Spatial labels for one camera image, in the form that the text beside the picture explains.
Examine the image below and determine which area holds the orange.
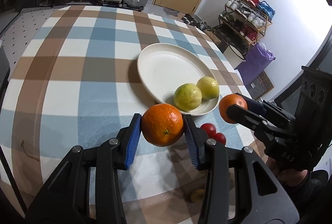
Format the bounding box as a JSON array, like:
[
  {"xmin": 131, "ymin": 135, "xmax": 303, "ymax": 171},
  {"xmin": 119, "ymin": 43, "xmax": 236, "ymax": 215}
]
[
  {"xmin": 142, "ymin": 103, "xmax": 183, "ymax": 147},
  {"xmin": 218, "ymin": 94, "xmax": 248, "ymax": 125}
]

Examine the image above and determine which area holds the red tomato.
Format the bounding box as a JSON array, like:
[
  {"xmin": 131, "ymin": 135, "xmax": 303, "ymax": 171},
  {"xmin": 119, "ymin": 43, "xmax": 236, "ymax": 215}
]
[
  {"xmin": 200, "ymin": 123, "xmax": 217, "ymax": 138},
  {"xmin": 213, "ymin": 133, "xmax": 226, "ymax": 145}
]

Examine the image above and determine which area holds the orange front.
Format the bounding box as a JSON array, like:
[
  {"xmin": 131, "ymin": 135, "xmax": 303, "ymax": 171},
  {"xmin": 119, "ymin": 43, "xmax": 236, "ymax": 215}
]
[{"xmin": 142, "ymin": 103, "xmax": 183, "ymax": 147}]

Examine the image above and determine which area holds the large green yellow guava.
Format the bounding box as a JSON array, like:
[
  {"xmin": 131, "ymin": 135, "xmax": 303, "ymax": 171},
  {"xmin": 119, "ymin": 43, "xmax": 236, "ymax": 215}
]
[{"xmin": 173, "ymin": 83, "xmax": 203, "ymax": 112}]

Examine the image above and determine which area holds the brown longan fruit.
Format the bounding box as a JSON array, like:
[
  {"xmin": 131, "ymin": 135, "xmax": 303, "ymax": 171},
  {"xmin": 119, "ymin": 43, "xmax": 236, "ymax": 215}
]
[{"xmin": 190, "ymin": 189, "xmax": 205, "ymax": 203}]

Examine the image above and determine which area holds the person right hand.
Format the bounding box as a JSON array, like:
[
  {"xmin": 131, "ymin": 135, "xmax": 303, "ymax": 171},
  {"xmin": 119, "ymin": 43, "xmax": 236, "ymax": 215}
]
[{"xmin": 266, "ymin": 157, "xmax": 308, "ymax": 186}]

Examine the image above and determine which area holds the purple bag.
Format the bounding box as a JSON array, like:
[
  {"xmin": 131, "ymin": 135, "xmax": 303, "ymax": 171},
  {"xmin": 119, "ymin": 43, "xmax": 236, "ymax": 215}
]
[{"xmin": 236, "ymin": 43, "xmax": 276, "ymax": 85}]

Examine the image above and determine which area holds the white waste bin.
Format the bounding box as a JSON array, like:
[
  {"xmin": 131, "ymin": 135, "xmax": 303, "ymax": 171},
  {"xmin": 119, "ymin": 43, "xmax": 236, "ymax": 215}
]
[{"xmin": 223, "ymin": 45, "xmax": 245, "ymax": 69}]

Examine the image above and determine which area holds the cream round plate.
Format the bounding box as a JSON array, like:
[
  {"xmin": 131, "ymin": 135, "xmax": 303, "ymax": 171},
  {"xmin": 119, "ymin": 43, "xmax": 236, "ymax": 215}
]
[{"xmin": 137, "ymin": 43, "xmax": 215, "ymax": 105}]

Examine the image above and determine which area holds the cardboard box on floor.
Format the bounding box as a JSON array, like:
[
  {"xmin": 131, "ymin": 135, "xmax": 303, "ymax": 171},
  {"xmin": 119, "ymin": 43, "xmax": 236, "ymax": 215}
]
[{"xmin": 204, "ymin": 30, "xmax": 228, "ymax": 53}]

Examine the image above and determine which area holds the checkered tablecloth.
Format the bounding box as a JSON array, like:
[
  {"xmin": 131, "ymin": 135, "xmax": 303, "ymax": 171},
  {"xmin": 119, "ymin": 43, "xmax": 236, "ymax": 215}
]
[{"xmin": 0, "ymin": 4, "xmax": 268, "ymax": 224}]

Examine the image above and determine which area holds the wooden shoe rack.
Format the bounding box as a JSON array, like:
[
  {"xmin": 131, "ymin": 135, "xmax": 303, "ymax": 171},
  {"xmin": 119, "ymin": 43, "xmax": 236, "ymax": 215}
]
[{"xmin": 218, "ymin": 0, "xmax": 276, "ymax": 48}]

